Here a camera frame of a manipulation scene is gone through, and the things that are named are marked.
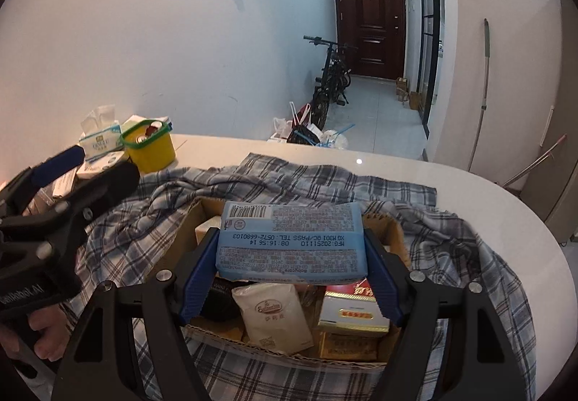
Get black bicycle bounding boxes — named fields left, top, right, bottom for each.
left=303, top=36, right=358, bottom=130

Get blue plaid cloth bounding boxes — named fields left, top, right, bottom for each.
left=65, top=154, right=537, bottom=400

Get left hand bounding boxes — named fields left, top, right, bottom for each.
left=1, top=305, right=70, bottom=362

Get small cardboard boxes on floor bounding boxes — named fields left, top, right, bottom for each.
left=396, top=77, right=421, bottom=111

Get cardboard box with pretzel print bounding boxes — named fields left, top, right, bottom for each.
left=148, top=195, right=413, bottom=373

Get black framed glass door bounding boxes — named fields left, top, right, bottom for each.
left=417, top=0, right=445, bottom=137

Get beige refrigerator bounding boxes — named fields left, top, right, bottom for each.
left=520, top=0, right=578, bottom=242

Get white snack packet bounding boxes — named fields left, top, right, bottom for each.
left=232, top=283, right=314, bottom=355

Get plastic bags on floor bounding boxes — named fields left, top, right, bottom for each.
left=267, top=102, right=355, bottom=151

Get broom with pink handle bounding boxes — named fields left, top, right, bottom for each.
left=501, top=134, right=567, bottom=189

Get tissue box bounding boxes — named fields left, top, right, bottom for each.
left=78, top=104, right=122, bottom=160

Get dark red entrance door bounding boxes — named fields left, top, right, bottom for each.
left=335, top=0, right=406, bottom=80

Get blue wet wipes pack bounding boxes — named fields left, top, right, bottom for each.
left=216, top=202, right=367, bottom=285

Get white upright box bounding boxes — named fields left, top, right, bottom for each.
left=52, top=167, right=78, bottom=198

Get beige small box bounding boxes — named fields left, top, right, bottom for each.
left=194, top=215, right=221, bottom=245

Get white flat box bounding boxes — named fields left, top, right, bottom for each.
left=77, top=151, right=128, bottom=180

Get yellow tub with green rim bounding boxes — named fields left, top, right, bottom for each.
left=121, top=119, right=176, bottom=175

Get red white carton box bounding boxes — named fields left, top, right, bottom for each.
left=318, top=280, right=390, bottom=337

